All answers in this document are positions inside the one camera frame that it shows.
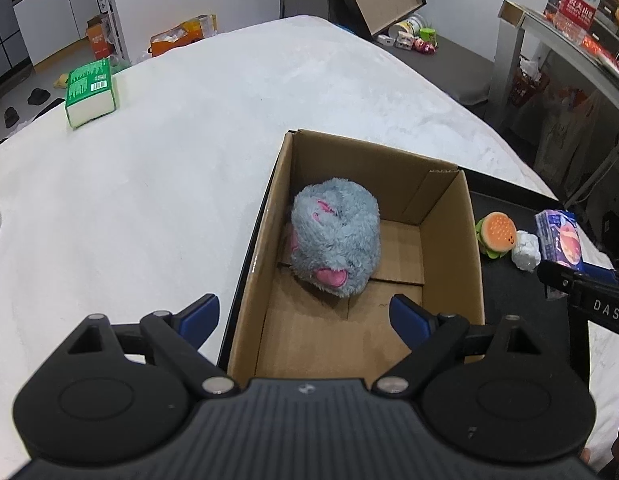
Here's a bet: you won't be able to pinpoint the white cabinet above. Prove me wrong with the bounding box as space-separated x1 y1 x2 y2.
12 0 107 66

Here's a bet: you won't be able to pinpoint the green tissue pack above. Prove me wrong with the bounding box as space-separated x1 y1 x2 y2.
64 57 119 129

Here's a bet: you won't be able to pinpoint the dark lattice door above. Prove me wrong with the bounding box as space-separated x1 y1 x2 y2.
0 0 30 86

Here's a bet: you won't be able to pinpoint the white plastic tub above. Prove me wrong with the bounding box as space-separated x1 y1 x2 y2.
393 15 430 38

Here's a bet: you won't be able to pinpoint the black tray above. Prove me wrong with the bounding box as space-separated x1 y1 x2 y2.
216 132 615 386

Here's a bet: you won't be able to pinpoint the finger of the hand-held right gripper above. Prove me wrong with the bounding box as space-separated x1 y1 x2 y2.
537 261 617 303

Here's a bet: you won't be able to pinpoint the purple snack packet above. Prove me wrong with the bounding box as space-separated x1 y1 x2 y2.
533 209 586 275

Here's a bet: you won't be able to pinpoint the orange snack bag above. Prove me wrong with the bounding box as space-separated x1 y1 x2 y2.
149 14 217 57

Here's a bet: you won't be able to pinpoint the brown cardboard box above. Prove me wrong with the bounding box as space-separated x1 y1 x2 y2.
226 129 486 378

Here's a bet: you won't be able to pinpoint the red basket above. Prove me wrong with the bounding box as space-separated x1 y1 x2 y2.
509 67 550 106

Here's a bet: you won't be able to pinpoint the red papers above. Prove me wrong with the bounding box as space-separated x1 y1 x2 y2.
579 35 619 81

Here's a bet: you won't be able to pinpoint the burger plush toy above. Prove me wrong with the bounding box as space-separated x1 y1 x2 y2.
475 211 517 261

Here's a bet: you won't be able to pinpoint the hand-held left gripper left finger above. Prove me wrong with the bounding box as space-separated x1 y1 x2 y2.
64 294 240 398

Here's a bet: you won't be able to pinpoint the white wire rack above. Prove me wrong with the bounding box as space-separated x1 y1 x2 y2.
96 0 127 63

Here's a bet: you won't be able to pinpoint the white wad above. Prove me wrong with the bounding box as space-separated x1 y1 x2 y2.
511 230 541 272

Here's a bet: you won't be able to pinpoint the red label water bottle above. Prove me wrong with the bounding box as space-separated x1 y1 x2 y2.
553 0 604 45

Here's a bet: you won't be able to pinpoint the orange cardboard box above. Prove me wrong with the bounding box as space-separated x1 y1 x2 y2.
86 15 115 58

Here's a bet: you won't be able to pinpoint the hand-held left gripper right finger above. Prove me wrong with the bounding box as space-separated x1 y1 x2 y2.
372 294 545 398

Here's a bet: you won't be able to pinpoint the grey fluffy plush toy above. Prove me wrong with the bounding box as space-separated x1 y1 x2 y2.
288 177 381 299

